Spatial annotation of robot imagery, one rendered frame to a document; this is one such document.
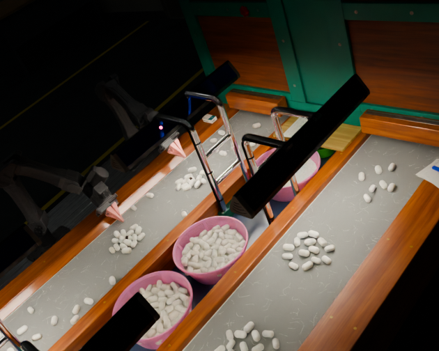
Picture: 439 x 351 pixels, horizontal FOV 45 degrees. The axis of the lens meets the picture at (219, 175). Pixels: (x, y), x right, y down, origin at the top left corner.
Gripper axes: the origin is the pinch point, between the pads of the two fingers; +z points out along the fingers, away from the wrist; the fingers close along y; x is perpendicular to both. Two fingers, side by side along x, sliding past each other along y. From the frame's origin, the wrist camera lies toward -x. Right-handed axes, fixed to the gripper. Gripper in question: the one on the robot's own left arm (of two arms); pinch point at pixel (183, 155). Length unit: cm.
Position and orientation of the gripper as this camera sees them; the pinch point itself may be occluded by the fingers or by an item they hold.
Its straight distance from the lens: 217.8
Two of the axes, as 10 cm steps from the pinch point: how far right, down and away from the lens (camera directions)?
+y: 6.4, -6.1, 4.7
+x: -2.3, 4.4, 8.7
